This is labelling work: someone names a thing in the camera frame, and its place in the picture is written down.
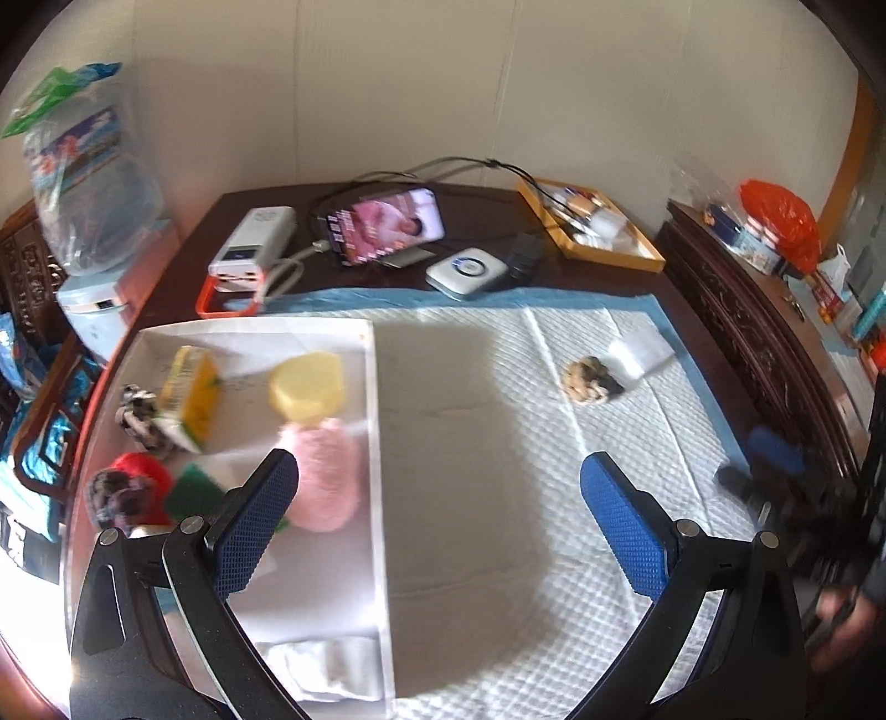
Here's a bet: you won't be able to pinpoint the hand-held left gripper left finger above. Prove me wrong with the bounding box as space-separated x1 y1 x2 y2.
69 448 312 720

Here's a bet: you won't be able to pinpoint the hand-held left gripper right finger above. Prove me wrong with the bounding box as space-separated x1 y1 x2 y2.
580 451 808 720

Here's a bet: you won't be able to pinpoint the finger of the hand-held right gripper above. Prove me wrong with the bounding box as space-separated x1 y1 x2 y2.
716 425 832 531

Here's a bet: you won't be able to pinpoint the green scouring pad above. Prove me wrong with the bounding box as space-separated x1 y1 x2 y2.
166 462 292 536

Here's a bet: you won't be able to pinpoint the pink fuzzy pouch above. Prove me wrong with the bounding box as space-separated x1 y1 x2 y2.
277 419 371 533

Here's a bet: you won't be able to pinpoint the white cardboard box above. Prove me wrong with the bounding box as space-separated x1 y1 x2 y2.
65 317 397 703

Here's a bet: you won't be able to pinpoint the dark patterned scrunchie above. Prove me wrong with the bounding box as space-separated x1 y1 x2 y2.
85 469 150 533

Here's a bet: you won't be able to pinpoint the white cloth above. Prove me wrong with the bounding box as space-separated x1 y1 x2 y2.
257 635 383 700

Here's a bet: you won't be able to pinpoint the brown scrunchie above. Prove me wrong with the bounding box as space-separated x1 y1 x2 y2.
560 356 624 404

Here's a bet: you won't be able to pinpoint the red soft item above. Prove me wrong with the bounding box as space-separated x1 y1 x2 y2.
111 452 176 528

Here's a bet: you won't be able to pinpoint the person's right hand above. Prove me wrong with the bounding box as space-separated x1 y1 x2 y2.
810 585 877 676

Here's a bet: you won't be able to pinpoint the yellow sponge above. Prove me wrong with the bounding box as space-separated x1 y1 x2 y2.
269 352 347 425

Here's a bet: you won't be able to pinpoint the dark carved wooden cabinet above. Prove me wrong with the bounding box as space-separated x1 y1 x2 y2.
654 200 886 500

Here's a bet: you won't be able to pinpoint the yellow tissue packet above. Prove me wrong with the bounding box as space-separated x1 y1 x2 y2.
153 344 224 455

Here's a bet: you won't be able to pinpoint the white quilted blue-edged pad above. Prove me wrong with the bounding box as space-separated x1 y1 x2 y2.
259 287 832 720

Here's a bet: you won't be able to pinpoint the teal bottle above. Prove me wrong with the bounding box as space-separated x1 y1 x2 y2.
851 284 886 342

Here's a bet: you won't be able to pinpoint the white folded sheet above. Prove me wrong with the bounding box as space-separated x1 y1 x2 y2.
609 325 677 379

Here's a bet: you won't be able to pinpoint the white plastic bag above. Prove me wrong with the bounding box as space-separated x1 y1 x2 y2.
817 244 857 292

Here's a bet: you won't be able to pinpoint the red plastic bag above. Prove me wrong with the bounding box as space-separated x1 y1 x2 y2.
739 180 821 274

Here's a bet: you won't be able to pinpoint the blue plastic bags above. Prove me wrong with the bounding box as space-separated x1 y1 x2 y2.
0 311 94 548

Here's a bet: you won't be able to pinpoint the yellow shallow tray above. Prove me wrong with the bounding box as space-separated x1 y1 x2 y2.
517 178 667 273

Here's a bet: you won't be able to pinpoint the white water dispenser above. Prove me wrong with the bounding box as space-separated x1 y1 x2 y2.
56 273 132 365

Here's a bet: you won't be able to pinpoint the white power bank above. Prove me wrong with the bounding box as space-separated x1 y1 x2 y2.
209 205 298 292

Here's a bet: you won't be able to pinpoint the black charger adapter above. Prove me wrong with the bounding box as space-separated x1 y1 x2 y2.
504 234 548 281

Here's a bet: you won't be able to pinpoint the white portable router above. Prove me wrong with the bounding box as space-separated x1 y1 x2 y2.
425 247 506 301

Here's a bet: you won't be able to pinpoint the black smartphone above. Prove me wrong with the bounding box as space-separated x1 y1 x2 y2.
324 187 446 268

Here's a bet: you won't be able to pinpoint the carved wooden chair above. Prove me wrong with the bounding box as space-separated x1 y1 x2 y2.
0 200 77 416

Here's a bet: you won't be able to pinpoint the plastic-bagged water jug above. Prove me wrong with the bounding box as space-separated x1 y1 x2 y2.
3 62 164 276

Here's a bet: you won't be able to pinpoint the white charging cable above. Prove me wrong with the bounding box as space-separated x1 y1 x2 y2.
259 239 333 300

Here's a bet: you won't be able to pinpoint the wooden door frame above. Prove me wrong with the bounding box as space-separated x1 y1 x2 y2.
823 76 877 243

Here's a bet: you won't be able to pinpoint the black cable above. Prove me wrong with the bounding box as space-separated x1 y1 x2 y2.
311 158 555 229

